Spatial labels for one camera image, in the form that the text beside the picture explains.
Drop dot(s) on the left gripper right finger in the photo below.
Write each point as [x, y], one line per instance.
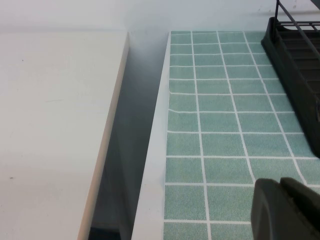
[305, 200]

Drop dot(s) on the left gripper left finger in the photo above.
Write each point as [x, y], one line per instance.
[267, 212]

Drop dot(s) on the green checked tablecloth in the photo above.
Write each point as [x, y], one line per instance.
[225, 125]

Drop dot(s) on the white side table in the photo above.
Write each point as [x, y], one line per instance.
[50, 125]

